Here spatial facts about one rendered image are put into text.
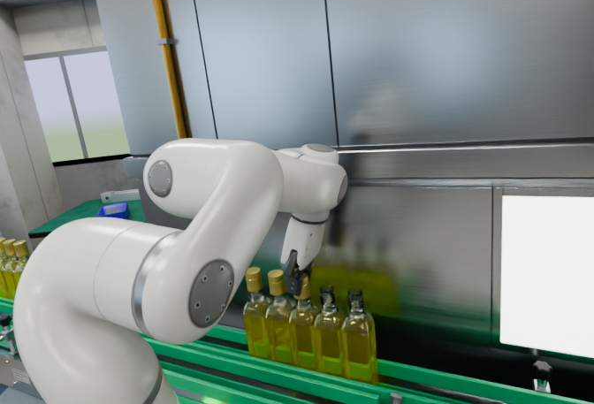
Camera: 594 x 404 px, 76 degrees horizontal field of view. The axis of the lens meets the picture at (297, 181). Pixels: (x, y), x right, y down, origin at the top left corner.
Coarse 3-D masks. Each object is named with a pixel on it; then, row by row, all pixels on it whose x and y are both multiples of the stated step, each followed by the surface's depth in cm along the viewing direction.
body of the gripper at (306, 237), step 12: (288, 228) 71; (300, 228) 70; (312, 228) 71; (288, 240) 72; (300, 240) 71; (312, 240) 72; (288, 252) 72; (300, 252) 71; (312, 252) 74; (300, 264) 72
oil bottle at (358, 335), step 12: (348, 312) 77; (348, 324) 74; (360, 324) 73; (372, 324) 76; (348, 336) 74; (360, 336) 73; (372, 336) 76; (348, 348) 75; (360, 348) 74; (372, 348) 75; (348, 360) 76; (360, 360) 75; (372, 360) 75; (348, 372) 77; (360, 372) 75; (372, 372) 75; (372, 384) 76
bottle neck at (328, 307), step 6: (324, 288) 78; (330, 288) 77; (324, 294) 76; (330, 294) 76; (324, 300) 76; (330, 300) 76; (324, 306) 76; (330, 306) 76; (324, 312) 77; (330, 312) 76
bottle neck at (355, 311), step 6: (354, 288) 75; (348, 294) 74; (354, 294) 76; (360, 294) 73; (348, 300) 74; (354, 300) 73; (360, 300) 73; (354, 306) 74; (360, 306) 74; (354, 312) 74; (360, 312) 74
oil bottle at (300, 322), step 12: (300, 312) 79; (312, 312) 79; (300, 324) 79; (312, 324) 78; (300, 336) 79; (312, 336) 78; (300, 348) 80; (312, 348) 79; (300, 360) 81; (312, 360) 80
